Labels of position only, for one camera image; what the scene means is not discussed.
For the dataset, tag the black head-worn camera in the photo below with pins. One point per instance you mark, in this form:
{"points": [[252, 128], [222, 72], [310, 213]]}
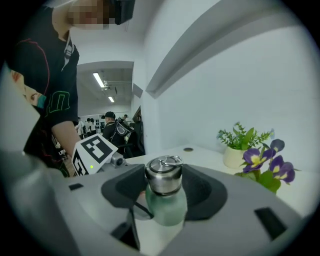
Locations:
{"points": [[123, 12]]}

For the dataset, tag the person's black printed t-shirt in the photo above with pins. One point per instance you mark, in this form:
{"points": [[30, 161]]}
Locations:
{"points": [[32, 62]]}

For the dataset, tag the fern in white pot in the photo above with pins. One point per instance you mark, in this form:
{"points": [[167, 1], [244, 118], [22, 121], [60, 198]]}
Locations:
{"points": [[235, 157]]}

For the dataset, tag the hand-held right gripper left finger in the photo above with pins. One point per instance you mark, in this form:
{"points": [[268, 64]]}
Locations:
{"points": [[75, 200]]}

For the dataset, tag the person's face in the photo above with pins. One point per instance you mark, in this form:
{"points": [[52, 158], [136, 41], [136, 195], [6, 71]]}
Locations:
{"points": [[87, 17]]}

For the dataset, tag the purple flower plant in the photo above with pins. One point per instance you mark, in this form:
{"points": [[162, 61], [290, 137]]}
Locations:
{"points": [[270, 180]]}

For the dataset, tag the person's left forearm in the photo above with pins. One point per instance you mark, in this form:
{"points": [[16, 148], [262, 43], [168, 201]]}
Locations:
{"points": [[66, 135]]}

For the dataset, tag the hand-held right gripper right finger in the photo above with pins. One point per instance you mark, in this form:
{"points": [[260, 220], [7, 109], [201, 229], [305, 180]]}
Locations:
{"points": [[237, 225]]}

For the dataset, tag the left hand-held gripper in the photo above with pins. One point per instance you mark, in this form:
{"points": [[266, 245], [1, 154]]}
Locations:
{"points": [[96, 150]]}

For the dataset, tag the long ceiling light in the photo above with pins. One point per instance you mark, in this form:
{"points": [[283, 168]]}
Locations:
{"points": [[98, 80]]}

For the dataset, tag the short ceiling light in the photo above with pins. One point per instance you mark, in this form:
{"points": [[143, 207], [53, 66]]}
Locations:
{"points": [[111, 99]]}

